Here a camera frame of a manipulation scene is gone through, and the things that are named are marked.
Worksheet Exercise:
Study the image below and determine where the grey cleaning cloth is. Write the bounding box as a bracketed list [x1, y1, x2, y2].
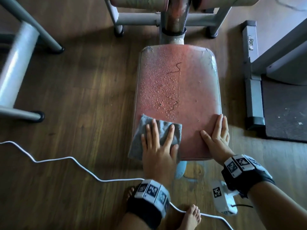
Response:
[128, 114, 183, 163]

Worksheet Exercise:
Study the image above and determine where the red padded bench seat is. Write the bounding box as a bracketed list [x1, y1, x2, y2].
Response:
[133, 44, 222, 161]

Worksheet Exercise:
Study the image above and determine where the person's left hand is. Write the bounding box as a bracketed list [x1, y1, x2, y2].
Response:
[141, 119, 180, 187]

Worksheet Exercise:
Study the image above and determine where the left wrist marker band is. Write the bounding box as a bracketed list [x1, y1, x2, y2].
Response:
[126, 179, 171, 229]

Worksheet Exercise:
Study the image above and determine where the white cable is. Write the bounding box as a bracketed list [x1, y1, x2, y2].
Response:
[0, 141, 234, 230]

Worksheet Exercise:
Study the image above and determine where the person's foot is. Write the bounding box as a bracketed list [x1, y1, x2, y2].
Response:
[121, 186, 135, 213]
[177, 204, 202, 230]

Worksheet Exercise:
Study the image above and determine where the person's right forearm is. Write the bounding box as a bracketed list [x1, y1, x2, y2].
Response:
[247, 181, 307, 230]

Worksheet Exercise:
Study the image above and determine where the person's right hand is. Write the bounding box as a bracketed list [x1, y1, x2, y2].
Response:
[200, 114, 236, 165]

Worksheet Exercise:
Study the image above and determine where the person's left foot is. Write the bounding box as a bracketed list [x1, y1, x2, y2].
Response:
[121, 186, 135, 213]

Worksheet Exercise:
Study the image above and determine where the person's left forearm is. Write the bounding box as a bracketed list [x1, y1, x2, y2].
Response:
[115, 211, 155, 230]

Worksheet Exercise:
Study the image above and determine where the grey tubular machine frame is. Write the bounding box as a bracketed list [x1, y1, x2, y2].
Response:
[0, 0, 65, 123]

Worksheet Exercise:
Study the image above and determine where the right wrist marker band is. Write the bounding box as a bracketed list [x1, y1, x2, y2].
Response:
[221, 154, 276, 199]

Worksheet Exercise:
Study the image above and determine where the wrist marker band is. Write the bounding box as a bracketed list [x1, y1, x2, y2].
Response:
[221, 154, 276, 199]
[126, 179, 171, 229]

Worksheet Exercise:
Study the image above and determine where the black floor mat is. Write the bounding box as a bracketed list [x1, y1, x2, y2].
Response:
[260, 74, 307, 143]

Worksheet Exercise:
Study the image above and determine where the grey square-tube machine frame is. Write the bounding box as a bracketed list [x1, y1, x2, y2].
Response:
[241, 18, 307, 131]

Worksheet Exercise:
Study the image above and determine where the grey bench frame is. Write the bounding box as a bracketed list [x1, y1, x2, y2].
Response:
[103, 0, 233, 46]

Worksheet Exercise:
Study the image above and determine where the person's right foot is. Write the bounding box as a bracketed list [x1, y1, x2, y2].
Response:
[177, 204, 202, 230]

